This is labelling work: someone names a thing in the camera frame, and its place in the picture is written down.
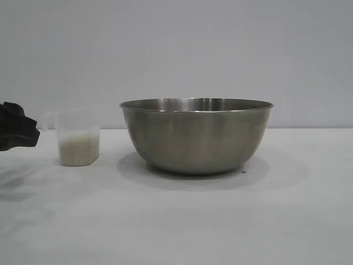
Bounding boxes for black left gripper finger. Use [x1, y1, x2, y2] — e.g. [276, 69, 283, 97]
[0, 101, 38, 131]
[0, 128, 41, 152]

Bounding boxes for white rice grains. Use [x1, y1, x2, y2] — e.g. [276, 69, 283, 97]
[58, 131, 99, 166]

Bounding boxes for clear plastic measuring cup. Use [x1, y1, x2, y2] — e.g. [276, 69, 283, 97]
[41, 108, 100, 167]

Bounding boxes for stainless steel mixing bowl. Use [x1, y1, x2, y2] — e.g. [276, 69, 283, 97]
[119, 97, 275, 175]

